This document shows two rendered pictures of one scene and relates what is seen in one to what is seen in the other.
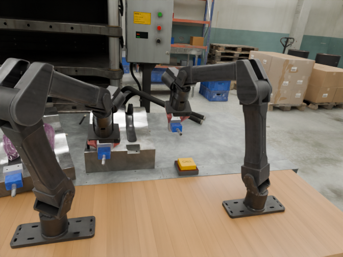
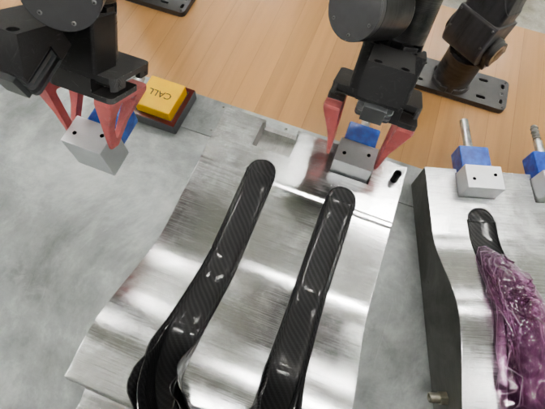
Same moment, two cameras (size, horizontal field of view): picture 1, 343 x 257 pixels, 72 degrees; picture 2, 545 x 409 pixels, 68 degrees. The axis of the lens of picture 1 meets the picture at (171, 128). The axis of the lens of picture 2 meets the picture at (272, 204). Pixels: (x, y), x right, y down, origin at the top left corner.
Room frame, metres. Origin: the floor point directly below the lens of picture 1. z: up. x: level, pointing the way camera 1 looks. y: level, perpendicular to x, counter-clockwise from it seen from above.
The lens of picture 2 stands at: (1.06, 0.30, 1.34)
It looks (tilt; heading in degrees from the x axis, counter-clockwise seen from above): 65 degrees down; 210
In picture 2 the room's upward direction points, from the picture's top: 6 degrees clockwise
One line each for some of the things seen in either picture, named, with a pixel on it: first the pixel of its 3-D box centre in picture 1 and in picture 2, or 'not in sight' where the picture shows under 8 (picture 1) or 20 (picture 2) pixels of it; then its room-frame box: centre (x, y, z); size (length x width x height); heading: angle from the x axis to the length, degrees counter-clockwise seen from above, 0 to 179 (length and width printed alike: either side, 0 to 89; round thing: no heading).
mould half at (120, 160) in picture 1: (119, 128); (245, 313); (1.00, 0.24, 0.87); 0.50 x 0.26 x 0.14; 15
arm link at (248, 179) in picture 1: (256, 180); not in sight; (0.62, -0.28, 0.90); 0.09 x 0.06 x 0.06; 136
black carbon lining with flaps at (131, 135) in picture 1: (117, 120); (259, 295); (0.98, 0.25, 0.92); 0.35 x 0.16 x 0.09; 15
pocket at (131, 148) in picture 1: (133, 151); (276, 145); (0.79, 0.14, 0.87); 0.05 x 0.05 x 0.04; 15
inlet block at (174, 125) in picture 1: (176, 128); (116, 115); (0.91, -0.02, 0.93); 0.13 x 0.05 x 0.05; 15
